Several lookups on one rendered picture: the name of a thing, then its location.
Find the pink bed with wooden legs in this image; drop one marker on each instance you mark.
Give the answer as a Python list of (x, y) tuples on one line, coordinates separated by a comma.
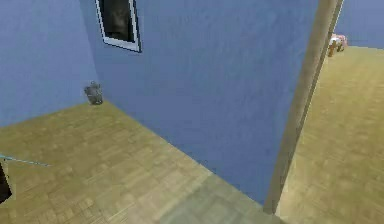
[(336, 43)]

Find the white framed dark picture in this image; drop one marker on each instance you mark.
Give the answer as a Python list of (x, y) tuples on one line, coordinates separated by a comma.
[(117, 20)]

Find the small grey lumpy object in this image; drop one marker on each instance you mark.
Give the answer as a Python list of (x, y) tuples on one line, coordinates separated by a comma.
[(94, 93)]

